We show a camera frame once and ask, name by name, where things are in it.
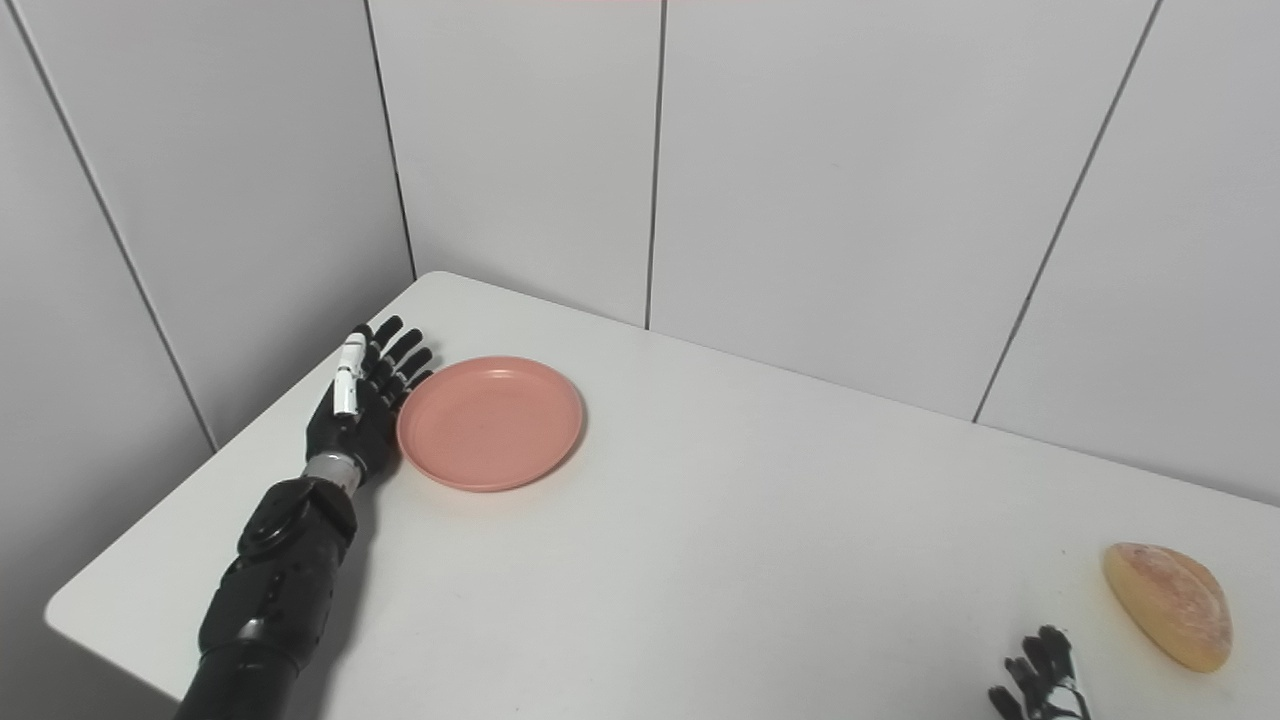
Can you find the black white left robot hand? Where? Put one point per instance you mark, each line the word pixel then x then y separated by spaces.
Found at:
pixel 350 440

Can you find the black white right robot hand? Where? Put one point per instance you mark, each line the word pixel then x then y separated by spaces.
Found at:
pixel 1045 690

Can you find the pink round plate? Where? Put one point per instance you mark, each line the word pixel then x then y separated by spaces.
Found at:
pixel 490 425

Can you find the golden bread roll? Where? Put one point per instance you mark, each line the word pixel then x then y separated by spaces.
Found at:
pixel 1170 605

